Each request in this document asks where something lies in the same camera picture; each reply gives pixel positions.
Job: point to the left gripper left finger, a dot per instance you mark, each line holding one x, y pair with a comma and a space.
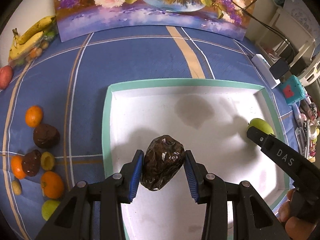
119, 188

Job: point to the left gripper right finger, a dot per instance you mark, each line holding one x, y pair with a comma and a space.
209, 189

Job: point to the shiny dark wrinkled fruit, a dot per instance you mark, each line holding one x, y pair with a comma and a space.
163, 159

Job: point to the large orange with stem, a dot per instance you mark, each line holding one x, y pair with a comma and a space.
52, 185

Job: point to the white tray green rim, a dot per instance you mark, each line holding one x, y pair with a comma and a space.
208, 117

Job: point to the green guava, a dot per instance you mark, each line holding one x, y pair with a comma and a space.
48, 208
261, 125

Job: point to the small olive yellow fruit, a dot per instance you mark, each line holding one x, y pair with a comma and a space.
47, 161

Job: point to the brown wrinkled fruit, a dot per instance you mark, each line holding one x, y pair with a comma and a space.
46, 136
31, 163

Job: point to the small tan round fruit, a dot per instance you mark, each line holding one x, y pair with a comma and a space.
16, 187

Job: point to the small orange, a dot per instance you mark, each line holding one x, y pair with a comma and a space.
33, 116

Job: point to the clear bag of fruits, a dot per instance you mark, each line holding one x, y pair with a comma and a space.
50, 34

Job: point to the right hand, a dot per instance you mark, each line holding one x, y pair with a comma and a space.
295, 228

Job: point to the pile of small items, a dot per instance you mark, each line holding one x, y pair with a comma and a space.
306, 115

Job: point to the teal toy box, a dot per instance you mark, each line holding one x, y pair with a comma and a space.
292, 90

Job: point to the black power adapter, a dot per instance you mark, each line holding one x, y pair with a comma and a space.
279, 68

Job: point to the white power strip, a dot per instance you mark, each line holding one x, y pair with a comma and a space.
264, 68

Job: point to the blue plaid tablecloth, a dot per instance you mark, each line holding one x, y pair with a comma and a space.
70, 80

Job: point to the white shelf furniture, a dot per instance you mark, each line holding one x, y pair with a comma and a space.
302, 40

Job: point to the red peach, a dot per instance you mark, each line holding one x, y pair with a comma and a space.
6, 76

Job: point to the lower yellow banana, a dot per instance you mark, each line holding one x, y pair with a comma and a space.
17, 50

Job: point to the yellow banana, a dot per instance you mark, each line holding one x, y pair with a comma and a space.
35, 28
17, 50

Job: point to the upper yellow banana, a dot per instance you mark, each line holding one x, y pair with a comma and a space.
35, 28

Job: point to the flower painting canvas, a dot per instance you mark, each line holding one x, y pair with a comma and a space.
226, 17

